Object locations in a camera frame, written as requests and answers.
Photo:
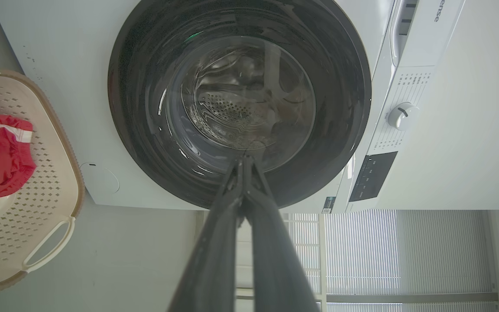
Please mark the white front-load washing machine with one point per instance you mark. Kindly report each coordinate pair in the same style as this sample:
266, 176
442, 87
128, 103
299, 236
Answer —
440, 104

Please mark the beige perforated laundry basket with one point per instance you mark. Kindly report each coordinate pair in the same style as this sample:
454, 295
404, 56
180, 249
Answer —
37, 208

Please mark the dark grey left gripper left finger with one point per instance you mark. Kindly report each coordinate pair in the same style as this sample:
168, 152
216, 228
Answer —
215, 255

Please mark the round black washing machine door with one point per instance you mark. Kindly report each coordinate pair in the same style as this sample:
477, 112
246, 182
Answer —
241, 95

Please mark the round white filter cover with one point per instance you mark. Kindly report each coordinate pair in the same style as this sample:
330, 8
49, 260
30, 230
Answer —
100, 178

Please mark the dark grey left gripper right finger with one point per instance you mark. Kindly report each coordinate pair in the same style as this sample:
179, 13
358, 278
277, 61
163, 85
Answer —
275, 260

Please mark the white program selector dial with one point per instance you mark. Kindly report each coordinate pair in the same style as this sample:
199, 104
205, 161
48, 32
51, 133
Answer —
402, 115

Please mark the black washer display panel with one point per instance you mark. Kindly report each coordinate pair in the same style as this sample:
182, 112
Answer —
372, 176

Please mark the white detergent drawer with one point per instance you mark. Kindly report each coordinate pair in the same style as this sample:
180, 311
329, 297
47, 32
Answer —
422, 30

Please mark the white window blinds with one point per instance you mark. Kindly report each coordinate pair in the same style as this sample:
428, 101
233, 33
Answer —
388, 255

